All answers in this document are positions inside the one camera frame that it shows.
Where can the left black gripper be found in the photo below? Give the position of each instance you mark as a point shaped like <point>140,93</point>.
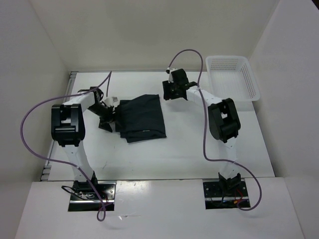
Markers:
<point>104,123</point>

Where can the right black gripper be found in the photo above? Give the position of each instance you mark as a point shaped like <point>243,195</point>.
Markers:
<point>167,94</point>

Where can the dark navy shorts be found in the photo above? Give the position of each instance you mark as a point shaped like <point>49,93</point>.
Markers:
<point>140,119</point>

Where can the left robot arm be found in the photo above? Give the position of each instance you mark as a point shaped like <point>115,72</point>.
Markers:
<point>68,129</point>

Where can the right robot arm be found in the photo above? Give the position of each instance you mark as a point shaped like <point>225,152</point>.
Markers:
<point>220,115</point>

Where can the white perforated plastic basket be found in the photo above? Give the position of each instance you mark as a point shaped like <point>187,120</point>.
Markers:
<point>232,77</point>

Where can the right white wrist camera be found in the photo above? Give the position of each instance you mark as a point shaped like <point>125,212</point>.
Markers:
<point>169,71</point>

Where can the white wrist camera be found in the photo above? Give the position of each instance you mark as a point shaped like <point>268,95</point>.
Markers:
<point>169,71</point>
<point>110,101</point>

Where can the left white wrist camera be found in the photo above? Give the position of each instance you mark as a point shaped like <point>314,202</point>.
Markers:
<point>110,101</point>

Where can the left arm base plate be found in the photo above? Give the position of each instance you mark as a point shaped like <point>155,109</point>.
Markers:
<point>84,199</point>

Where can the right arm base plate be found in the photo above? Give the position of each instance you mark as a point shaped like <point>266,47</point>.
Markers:
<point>216,199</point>

